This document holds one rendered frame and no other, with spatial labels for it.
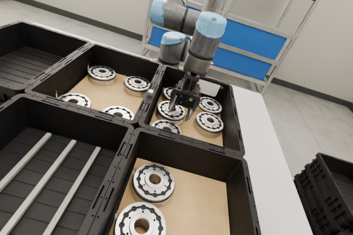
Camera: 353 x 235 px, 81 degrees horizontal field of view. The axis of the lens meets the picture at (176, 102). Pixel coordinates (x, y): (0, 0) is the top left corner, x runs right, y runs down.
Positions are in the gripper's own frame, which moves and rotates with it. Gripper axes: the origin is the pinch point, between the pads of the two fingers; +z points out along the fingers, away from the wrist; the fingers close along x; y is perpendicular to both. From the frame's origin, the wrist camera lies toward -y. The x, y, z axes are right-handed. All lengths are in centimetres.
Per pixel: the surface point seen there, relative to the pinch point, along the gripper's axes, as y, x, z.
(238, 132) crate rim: 7.7, 19.2, -6.8
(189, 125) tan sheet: 1.5, 4.9, 2.0
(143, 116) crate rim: 16.8, -9.0, -8.0
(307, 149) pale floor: -131, 144, 85
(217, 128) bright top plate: 1.9, 14.2, -1.2
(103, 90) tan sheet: -0.9, -29.6, 2.0
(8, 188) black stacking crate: 40.8, -28.3, 2.2
